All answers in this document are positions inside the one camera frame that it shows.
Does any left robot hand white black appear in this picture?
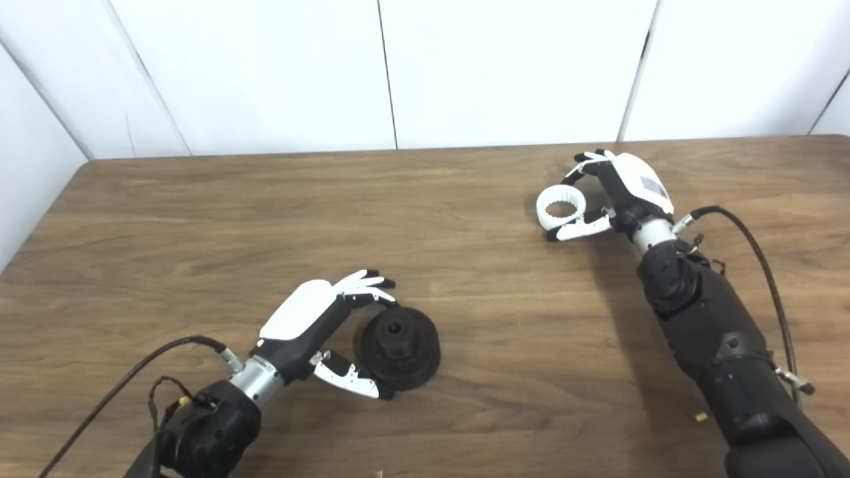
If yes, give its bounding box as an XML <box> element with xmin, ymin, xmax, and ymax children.
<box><xmin>250</xmin><ymin>268</ymin><xmax>400</xmax><ymax>402</ymax></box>

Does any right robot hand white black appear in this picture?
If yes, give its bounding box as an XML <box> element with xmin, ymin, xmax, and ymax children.
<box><xmin>545</xmin><ymin>149</ymin><xmax>676</xmax><ymax>243</ymax></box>

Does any white toothed ring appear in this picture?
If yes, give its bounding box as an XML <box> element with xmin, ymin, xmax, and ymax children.
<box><xmin>536</xmin><ymin>185</ymin><xmax>588</xmax><ymax>232</ymax></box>

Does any round black part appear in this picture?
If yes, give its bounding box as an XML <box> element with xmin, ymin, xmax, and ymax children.
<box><xmin>359</xmin><ymin>305</ymin><xmax>442</xmax><ymax>392</ymax></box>

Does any thin right arm wire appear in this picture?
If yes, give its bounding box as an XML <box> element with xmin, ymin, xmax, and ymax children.
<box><xmin>689</xmin><ymin>232</ymin><xmax>727</xmax><ymax>278</ymax></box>

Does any thin arm wire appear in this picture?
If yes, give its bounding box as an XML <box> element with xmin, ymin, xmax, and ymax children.
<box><xmin>689</xmin><ymin>232</ymin><xmax>727</xmax><ymax>278</ymax></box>
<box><xmin>147</xmin><ymin>375</ymin><xmax>201</xmax><ymax>434</ymax></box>

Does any thin left arm wire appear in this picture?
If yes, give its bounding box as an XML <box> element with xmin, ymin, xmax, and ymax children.
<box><xmin>147</xmin><ymin>375</ymin><xmax>201</xmax><ymax>434</ymax></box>

